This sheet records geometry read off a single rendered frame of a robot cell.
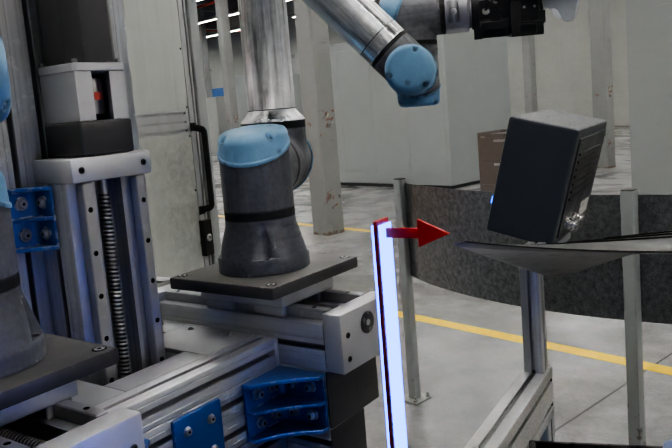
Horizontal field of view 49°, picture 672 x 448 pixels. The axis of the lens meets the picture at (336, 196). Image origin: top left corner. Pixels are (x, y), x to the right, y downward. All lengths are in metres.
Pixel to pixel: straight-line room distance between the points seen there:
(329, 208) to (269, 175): 6.24
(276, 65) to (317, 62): 6.04
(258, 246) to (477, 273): 1.68
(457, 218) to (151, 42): 1.26
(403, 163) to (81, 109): 9.97
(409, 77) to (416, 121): 9.56
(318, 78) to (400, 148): 3.82
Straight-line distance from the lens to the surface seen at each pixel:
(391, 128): 11.01
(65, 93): 1.07
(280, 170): 1.16
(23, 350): 0.88
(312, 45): 7.32
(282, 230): 1.17
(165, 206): 2.55
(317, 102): 7.30
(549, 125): 1.17
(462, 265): 2.80
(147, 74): 2.52
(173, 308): 1.31
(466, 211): 2.73
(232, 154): 1.16
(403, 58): 1.11
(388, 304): 0.65
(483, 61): 11.00
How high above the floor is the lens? 1.29
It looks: 7 degrees down
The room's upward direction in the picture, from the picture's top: 5 degrees counter-clockwise
